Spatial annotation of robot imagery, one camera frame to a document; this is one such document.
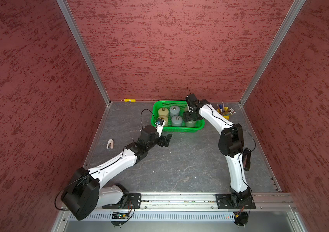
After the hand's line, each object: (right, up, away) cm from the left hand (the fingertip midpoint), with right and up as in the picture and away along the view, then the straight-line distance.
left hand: (164, 134), depth 83 cm
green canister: (+18, +5, +15) cm, 24 cm away
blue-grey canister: (+7, +14, +20) cm, 26 cm away
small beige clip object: (-36, -8, +10) cm, 39 cm away
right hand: (+19, +8, +15) cm, 25 cm away
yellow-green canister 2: (0, +9, +15) cm, 18 cm away
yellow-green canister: (-1, +14, +20) cm, 24 cm away
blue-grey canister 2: (+8, +7, +15) cm, 19 cm away
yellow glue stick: (-31, +24, +39) cm, 55 cm away
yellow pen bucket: (+43, +14, +20) cm, 50 cm away
